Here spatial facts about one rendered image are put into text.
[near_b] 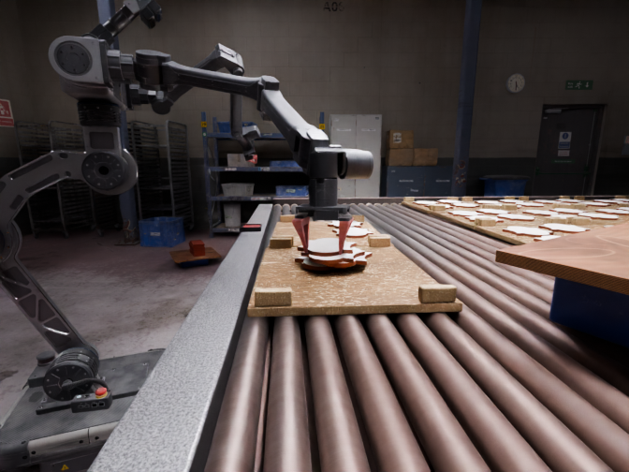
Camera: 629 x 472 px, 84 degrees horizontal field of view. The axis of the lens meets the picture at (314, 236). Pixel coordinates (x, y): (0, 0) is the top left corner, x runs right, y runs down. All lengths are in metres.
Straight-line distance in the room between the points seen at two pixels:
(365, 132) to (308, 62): 1.55
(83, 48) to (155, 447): 1.13
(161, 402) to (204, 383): 0.05
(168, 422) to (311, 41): 6.31
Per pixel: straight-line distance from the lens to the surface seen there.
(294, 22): 6.60
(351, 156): 0.71
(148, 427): 0.41
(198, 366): 0.48
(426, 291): 0.60
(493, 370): 0.49
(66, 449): 1.66
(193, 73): 1.22
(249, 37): 6.61
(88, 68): 1.31
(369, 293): 0.63
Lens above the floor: 1.16
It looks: 12 degrees down
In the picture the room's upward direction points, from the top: straight up
